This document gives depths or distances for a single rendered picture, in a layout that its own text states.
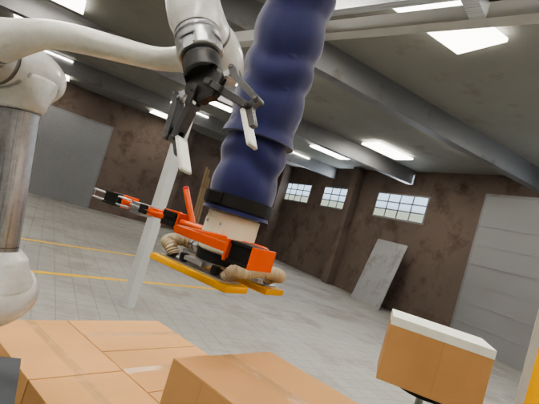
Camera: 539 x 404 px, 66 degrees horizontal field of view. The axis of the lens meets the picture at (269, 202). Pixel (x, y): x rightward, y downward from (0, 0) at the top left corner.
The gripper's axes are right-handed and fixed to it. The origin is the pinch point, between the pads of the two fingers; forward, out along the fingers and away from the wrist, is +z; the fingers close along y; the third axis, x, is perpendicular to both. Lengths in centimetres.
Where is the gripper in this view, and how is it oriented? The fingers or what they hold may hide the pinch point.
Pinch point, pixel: (216, 154)
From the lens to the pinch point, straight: 73.8
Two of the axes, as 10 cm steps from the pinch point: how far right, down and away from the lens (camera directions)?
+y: 9.0, -2.9, -3.3
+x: 4.0, 2.2, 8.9
